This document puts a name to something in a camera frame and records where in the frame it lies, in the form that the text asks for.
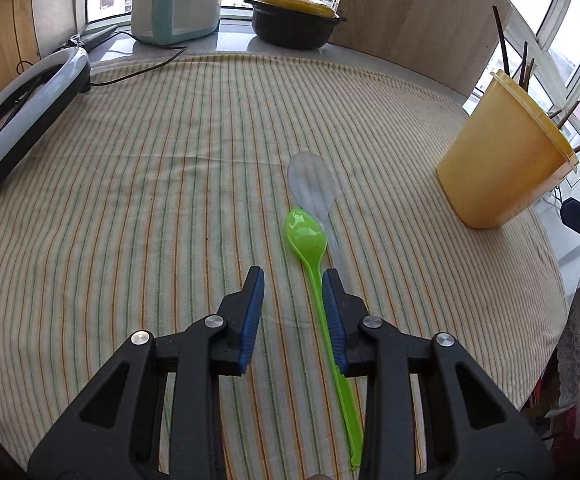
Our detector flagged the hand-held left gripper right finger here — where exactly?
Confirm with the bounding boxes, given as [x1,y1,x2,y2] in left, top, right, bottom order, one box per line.
[321,268,554,480]

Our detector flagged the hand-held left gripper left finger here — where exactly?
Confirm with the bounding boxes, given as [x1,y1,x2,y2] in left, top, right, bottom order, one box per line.
[27,266,265,480]

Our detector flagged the green plastic spoon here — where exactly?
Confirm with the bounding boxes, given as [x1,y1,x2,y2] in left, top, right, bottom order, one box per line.
[284,207,365,471]

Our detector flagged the yellow plastic container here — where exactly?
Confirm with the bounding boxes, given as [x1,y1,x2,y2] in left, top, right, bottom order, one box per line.
[436,70,580,230]

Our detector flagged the clear plastic spoon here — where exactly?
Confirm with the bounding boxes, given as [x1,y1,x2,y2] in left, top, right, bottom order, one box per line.
[288,152,351,281]

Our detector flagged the striped table cloth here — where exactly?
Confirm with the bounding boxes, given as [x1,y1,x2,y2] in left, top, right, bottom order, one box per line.
[0,52,569,480]

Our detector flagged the light wooden board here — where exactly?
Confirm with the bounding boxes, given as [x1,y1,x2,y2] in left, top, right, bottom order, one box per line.
[327,0,514,99]

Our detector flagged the black pot with yellow lid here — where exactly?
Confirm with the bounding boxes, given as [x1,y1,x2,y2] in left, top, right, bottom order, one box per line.
[244,0,348,52]

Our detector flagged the black scissors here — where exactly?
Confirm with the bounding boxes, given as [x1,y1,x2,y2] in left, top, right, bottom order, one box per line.
[66,24,121,54]

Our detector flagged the white and teal electric kettle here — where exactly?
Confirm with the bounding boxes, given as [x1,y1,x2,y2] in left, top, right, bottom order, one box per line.
[131,0,228,46]

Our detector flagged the white cutting board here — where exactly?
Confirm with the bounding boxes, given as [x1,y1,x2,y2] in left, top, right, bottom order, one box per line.
[31,0,89,59]

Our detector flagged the white window frame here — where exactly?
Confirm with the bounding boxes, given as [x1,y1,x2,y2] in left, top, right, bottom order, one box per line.
[85,0,580,173]

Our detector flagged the black power cable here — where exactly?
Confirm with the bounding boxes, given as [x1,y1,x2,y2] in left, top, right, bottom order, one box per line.
[17,46,189,87]

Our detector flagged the white ring light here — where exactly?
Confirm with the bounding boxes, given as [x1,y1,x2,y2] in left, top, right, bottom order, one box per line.
[0,42,92,213]

